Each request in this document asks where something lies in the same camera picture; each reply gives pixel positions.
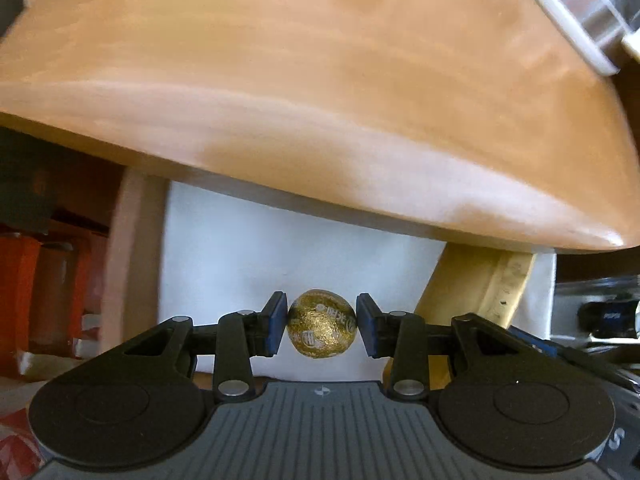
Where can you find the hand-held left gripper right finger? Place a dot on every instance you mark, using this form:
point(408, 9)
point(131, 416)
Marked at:
point(365, 325)

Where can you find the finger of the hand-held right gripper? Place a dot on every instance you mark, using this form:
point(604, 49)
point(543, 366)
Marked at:
point(535, 340)

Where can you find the glass electric kettle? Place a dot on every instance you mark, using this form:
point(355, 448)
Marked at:
point(585, 15)

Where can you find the gold foil ball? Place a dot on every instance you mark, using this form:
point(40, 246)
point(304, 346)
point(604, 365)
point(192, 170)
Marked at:
point(321, 325)

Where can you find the wooden nightstand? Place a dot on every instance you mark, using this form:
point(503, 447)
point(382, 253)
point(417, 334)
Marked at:
point(300, 85)

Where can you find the red gift bag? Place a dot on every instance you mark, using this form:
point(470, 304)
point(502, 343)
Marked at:
point(45, 300)

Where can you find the gold foil packet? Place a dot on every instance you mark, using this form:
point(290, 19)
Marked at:
point(475, 285)

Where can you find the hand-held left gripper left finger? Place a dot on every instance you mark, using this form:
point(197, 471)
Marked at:
point(277, 325)

